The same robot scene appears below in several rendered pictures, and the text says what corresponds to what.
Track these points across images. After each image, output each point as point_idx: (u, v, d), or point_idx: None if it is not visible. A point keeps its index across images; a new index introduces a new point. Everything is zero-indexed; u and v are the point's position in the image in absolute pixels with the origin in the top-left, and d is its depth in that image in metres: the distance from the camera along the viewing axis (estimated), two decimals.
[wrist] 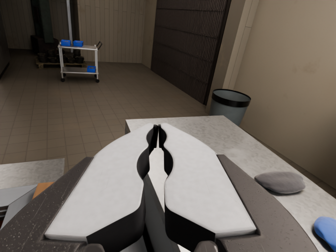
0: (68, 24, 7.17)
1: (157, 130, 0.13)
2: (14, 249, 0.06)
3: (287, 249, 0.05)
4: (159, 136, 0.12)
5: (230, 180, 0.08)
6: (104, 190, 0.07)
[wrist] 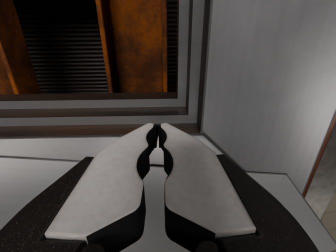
0: None
1: (157, 130, 0.13)
2: (14, 249, 0.06)
3: (287, 249, 0.05)
4: (159, 136, 0.12)
5: (230, 180, 0.08)
6: (104, 190, 0.07)
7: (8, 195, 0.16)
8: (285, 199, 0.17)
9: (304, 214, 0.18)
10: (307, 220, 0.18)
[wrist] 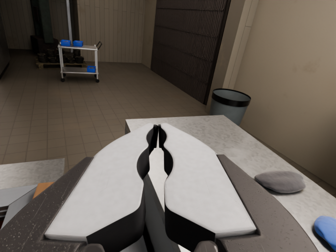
0: (68, 24, 7.16)
1: (157, 130, 0.13)
2: (14, 249, 0.06)
3: (287, 249, 0.05)
4: (159, 136, 0.12)
5: (230, 180, 0.08)
6: (104, 190, 0.07)
7: None
8: None
9: None
10: None
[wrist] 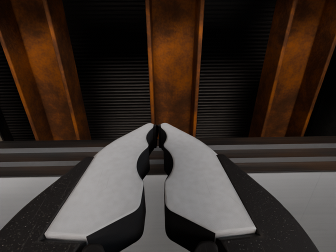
0: None
1: (157, 130, 0.13)
2: (14, 249, 0.06)
3: (287, 249, 0.05)
4: (159, 136, 0.12)
5: (230, 180, 0.08)
6: (104, 190, 0.07)
7: None
8: None
9: None
10: None
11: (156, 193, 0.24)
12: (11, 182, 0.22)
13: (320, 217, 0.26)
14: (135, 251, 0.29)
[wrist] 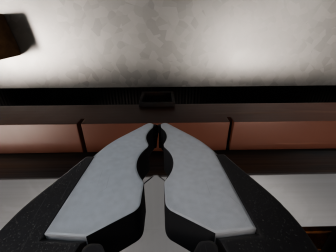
0: None
1: (157, 130, 0.13)
2: (14, 249, 0.06)
3: (287, 249, 0.05)
4: (159, 136, 0.12)
5: (230, 180, 0.08)
6: (104, 190, 0.07)
7: None
8: None
9: None
10: None
11: None
12: None
13: None
14: None
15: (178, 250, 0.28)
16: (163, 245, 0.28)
